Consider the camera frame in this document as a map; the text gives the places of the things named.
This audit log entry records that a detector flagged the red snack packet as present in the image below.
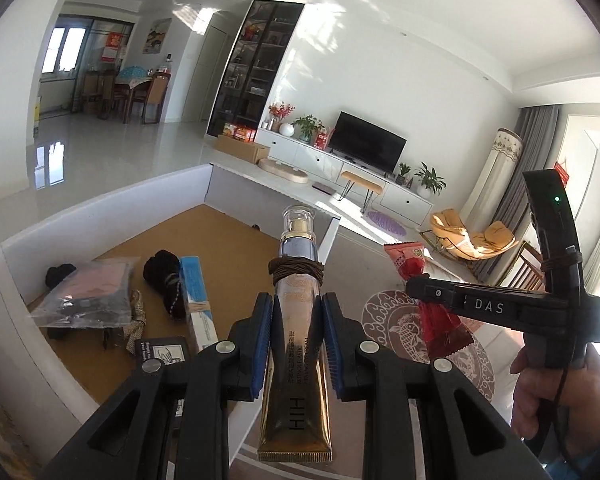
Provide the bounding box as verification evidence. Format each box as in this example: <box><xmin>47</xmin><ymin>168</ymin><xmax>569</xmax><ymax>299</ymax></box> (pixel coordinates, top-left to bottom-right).
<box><xmin>382</xmin><ymin>242</ymin><xmax>476</xmax><ymax>361</ymax></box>

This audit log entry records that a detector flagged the gold cosmetic tube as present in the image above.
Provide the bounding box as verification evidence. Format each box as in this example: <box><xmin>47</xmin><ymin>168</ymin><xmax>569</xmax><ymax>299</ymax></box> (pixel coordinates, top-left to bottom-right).
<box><xmin>257</xmin><ymin>205</ymin><xmax>332</xmax><ymax>463</ymax></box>

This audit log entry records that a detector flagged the phone case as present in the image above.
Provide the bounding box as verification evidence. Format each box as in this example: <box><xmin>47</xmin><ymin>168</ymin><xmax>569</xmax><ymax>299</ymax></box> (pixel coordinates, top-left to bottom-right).
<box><xmin>30</xmin><ymin>258</ymin><xmax>137</xmax><ymax>330</ymax></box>

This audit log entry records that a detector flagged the person's right hand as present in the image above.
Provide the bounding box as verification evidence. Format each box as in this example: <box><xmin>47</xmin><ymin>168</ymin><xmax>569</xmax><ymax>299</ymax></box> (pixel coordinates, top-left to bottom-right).
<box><xmin>510</xmin><ymin>344</ymin><xmax>600</xmax><ymax>456</ymax></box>

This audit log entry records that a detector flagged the wooden chair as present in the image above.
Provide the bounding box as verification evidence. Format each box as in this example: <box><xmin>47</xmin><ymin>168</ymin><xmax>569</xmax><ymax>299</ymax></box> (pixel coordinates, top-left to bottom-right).
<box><xmin>498</xmin><ymin>240</ymin><xmax>545</xmax><ymax>292</ymax></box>

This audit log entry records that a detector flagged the small black white box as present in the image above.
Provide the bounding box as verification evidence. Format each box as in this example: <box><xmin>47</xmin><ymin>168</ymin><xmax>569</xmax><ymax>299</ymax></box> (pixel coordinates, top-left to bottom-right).
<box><xmin>134</xmin><ymin>337</ymin><xmax>189</xmax><ymax>366</ymax></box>

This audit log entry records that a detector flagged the blue toothpaste box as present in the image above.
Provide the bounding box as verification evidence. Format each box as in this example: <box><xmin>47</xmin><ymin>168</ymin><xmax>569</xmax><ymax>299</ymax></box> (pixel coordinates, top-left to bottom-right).
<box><xmin>180</xmin><ymin>256</ymin><xmax>219</xmax><ymax>353</ymax></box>

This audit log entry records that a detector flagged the white standing air conditioner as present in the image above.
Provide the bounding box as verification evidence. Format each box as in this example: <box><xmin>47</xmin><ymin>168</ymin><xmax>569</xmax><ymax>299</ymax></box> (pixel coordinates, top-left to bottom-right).
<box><xmin>460</xmin><ymin>128</ymin><xmax>524</xmax><ymax>232</ymax></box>

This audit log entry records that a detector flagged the orange lounge chair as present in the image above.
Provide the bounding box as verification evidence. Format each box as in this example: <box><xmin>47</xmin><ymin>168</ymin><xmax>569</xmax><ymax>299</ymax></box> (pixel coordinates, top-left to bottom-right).
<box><xmin>419</xmin><ymin>209</ymin><xmax>518</xmax><ymax>262</ymax></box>

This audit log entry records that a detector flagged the white cardboard box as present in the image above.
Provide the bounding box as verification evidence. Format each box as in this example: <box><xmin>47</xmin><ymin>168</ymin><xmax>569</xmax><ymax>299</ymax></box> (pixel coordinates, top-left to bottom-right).
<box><xmin>0</xmin><ymin>161</ymin><xmax>342</xmax><ymax>466</ymax></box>

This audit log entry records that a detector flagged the black sock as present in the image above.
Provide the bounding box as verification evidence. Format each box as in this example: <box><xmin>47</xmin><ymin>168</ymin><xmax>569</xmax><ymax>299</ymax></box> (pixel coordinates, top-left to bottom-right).
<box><xmin>143</xmin><ymin>249</ymin><xmax>185</xmax><ymax>321</ymax></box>

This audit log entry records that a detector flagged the black rolled cloth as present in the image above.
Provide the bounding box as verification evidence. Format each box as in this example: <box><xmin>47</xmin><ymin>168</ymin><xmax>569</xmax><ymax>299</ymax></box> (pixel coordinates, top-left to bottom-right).
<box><xmin>45</xmin><ymin>263</ymin><xmax>76</xmax><ymax>289</ymax></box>

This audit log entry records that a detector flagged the green potted plant right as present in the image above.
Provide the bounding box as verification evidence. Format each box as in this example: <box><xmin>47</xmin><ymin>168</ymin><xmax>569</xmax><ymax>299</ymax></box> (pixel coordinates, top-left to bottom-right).
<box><xmin>415</xmin><ymin>162</ymin><xmax>446</xmax><ymax>198</ymax></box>

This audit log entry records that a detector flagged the green potted plant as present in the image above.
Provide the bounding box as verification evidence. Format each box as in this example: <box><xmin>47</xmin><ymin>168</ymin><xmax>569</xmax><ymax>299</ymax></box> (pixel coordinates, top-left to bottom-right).
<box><xmin>292</xmin><ymin>115</ymin><xmax>325</xmax><ymax>144</ymax></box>
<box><xmin>415</xmin><ymin>162</ymin><xmax>446</xmax><ymax>198</ymax></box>

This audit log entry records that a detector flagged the grey curtain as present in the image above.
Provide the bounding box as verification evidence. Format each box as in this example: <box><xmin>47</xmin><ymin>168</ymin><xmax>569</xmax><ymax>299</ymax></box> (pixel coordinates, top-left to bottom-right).
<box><xmin>484</xmin><ymin>104</ymin><xmax>564</xmax><ymax>286</ymax></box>

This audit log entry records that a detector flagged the white tv cabinet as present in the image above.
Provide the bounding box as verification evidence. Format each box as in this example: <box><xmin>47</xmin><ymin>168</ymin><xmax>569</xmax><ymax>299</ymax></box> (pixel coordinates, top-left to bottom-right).
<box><xmin>256</xmin><ymin>129</ymin><xmax>432</xmax><ymax>228</ymax></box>

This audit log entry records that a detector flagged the small potted plant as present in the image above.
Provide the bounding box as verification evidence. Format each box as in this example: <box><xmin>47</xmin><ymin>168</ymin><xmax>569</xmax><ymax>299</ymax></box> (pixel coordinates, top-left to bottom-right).
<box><xmin>396</xmin><ymin>162</ymin><xmax>411</xmax><ymax>186</ymax></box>

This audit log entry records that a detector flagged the small wooden bench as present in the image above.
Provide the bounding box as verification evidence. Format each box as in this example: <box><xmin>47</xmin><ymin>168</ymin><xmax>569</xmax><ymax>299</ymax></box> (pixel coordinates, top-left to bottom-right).
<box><xmin>340</xmin><ymin>171</ymin><xmax>384</xmax><ymax>214</ymax></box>

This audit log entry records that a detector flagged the black television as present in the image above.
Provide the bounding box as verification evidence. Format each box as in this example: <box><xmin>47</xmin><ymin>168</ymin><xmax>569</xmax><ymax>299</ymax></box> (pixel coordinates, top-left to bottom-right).
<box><xmin>328</xmin><ymin>112</ymin><xmax>406</xmax><ymax>174</ymax></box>

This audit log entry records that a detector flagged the brown cardboard carton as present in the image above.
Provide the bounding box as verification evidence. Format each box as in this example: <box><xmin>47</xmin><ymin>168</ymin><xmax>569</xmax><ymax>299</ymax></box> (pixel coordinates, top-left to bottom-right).
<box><xmin>214</xmin><ymin>136</ymin><xmax>270</xmax><ymax>165</ymax></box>

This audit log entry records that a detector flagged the green potted plant left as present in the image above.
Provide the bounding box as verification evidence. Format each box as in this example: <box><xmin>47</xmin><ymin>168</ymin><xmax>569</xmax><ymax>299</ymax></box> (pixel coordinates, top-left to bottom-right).
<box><xmin>292</xmin><ymin>115</ymin><xmax>325</xmax><ymax>144</ymax></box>

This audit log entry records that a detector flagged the red flower vase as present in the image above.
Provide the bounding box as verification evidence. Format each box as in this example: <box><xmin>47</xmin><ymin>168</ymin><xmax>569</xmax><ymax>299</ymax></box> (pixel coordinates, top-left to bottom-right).
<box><xmin>268</xmin><ymin>102</ymin><xmax>294</xmax><ymax>132</ymax></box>

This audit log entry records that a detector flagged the dining table with chairs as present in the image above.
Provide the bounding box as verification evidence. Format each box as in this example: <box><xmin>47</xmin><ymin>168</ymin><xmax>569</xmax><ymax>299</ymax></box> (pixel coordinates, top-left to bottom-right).
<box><xmin>81</xmin><ymin>66</ymin><xmax>171</xmax><ymax>125</ymax></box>

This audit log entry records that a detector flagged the black glass display cabinet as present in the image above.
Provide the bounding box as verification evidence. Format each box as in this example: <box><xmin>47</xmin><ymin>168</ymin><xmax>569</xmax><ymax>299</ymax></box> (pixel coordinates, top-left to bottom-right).
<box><xmin>207</xmin><ymin>0</ymin><xmax>304</xmax><ymax>136</ymax></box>

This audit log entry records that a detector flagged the red wall hanging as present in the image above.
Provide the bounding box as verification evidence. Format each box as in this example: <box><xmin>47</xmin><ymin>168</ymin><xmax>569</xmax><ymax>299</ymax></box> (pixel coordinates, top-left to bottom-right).
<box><xmin>554</xmin><ymin>162</ymin><xmax>569</xmax><ymax>188</ymax></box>

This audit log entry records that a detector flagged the wall painting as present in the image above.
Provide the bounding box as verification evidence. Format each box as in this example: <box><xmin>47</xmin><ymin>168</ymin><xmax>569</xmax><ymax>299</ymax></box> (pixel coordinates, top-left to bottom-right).
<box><xmin>143</xmin><ymin>18</ymin><xmax>172</xmax><ymax>54</ymax></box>

